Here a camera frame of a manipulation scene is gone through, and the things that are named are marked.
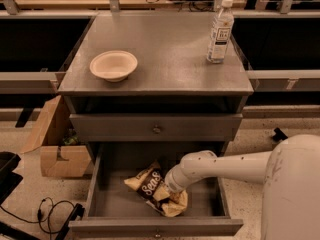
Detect brown chip bag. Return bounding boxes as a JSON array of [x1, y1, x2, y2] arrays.
[[124, 161, 188, 217]]

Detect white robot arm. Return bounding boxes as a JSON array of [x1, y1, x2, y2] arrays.
[[165, 134, 320, 240]]

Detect grey drawer cabinet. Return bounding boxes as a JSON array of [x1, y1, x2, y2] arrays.
[[59, 11, 253, 155]]

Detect closed grey top drawer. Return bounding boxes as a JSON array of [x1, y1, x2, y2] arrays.
[[70, 113, 242, 142]]

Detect open grey middle drawer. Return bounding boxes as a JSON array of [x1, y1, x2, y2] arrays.
[[69, 142, 243, 238]]

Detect white paper bowl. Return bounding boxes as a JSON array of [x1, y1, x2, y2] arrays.
[[89, 50, 138, 82]]

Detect cardboard box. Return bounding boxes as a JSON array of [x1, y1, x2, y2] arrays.
[[21, 95, 91, 178]]

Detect clear plastic water bottle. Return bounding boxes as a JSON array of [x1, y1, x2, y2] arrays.
[[207, 0, 234, 64]]

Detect black stand legs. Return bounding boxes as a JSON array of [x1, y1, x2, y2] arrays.
[[272, 128, 288, 142]]

